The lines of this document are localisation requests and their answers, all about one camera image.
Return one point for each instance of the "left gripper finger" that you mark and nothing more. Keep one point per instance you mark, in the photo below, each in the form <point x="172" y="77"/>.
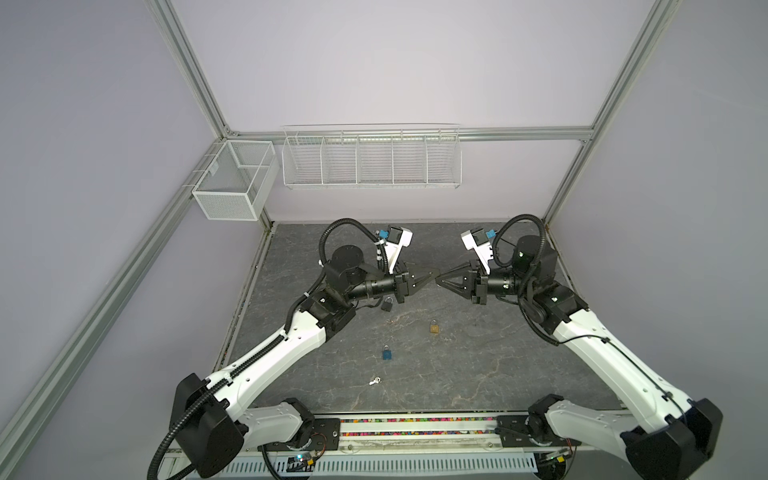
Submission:
<point x="421" y="279"/>
<point x="416" y="288"/>

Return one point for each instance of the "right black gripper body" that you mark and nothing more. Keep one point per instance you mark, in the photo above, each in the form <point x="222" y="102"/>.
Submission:
<point x="480" y="287"/>

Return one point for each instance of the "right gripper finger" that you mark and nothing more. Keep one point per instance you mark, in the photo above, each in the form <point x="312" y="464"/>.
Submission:
<point x="456" y="274"/>
<point x="462" y="289"/>

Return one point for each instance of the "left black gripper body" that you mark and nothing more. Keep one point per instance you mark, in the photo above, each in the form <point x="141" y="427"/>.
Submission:
<point x="400" y="286"/>

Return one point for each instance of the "black padlock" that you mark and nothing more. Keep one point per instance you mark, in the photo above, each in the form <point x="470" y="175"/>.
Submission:
<point x="387" y="304"/>

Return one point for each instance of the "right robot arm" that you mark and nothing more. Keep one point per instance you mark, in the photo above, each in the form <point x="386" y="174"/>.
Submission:
<point x="663" y="433"/>

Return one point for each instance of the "white mesh box basket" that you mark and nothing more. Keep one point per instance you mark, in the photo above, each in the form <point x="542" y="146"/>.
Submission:
<point x="237" y="182"/>

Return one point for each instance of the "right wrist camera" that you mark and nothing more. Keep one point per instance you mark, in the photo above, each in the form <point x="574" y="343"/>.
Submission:
<point x="480" y="241"/>

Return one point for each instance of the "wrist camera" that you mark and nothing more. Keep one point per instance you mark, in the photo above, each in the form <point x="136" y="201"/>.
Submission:
<point x="391" y="242"/>
<point x="480" y="241"/>

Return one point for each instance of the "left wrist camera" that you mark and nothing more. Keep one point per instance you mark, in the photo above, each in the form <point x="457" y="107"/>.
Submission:
<point x="391" y="242"/>

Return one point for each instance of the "white wire shelf basket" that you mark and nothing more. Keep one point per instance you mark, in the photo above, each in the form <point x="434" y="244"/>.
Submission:
<point x="373" y="156"/>

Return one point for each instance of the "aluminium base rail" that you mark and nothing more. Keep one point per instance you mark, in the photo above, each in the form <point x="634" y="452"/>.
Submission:
<point x="420" y="433"/>

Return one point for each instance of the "white vented cable duct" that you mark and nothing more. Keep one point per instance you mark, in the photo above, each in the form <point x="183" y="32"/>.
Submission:
<point x="401" y="466"/>

